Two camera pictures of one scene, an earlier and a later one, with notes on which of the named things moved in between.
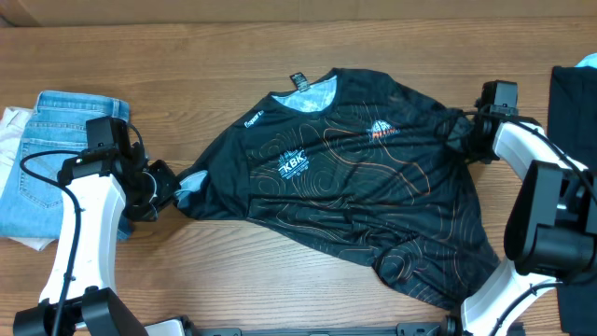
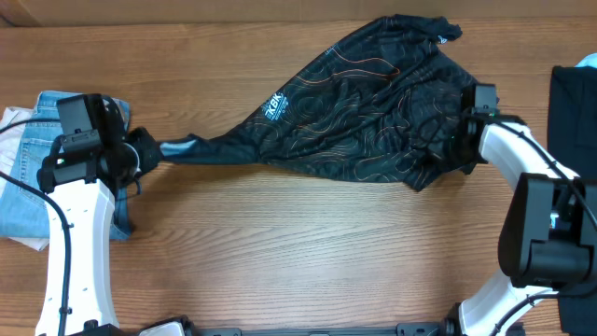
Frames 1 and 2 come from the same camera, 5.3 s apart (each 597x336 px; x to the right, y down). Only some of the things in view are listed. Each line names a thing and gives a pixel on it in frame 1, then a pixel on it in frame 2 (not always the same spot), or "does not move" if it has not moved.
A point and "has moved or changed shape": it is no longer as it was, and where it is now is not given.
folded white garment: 14,122 does not move
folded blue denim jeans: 33,209 does not move
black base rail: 452,328 does not move
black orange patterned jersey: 354,161 has moved or changed shape
